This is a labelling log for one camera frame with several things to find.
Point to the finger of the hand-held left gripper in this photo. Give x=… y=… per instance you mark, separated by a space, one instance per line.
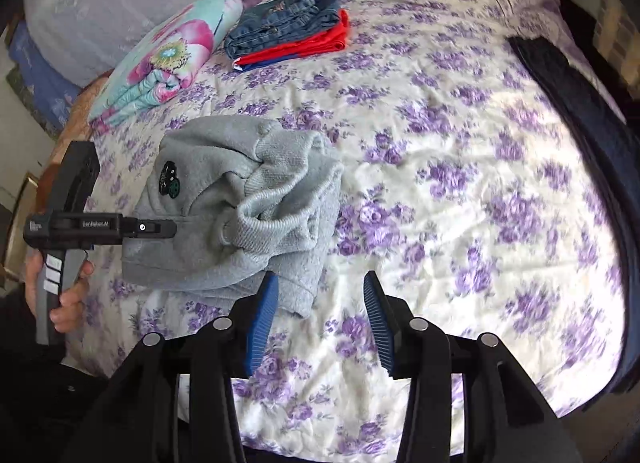
x=150 y=228

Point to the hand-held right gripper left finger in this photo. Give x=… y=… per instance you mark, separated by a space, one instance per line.
x=260 y=328

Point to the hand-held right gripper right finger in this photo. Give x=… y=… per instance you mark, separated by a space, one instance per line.
x=380 y=328

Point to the grey fleece pants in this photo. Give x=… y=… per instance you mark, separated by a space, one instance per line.
x=210 y=183

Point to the dark navy pants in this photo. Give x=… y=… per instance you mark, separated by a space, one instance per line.
x=590 y=108

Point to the person's left hand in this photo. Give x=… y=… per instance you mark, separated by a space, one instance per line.
x=70 y=313

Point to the orange brown blanket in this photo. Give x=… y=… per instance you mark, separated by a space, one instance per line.
x=52 y=183

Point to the blue pillow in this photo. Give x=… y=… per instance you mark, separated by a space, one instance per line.
x=45 y=88

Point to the folded floral quilt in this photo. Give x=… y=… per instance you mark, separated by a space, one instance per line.
x=165 y=63

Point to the person's dark clothing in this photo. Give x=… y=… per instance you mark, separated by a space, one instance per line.
x=40 y=403

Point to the folded blue jeans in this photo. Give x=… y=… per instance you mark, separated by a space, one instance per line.
x=280 y=18

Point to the folded red garment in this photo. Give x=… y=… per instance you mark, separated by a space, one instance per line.
x=320 y=43

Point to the beige checked curtain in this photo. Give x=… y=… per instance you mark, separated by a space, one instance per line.
x=617 y=28

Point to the dark bed frame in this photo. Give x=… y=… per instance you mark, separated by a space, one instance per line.
x=575 y=18

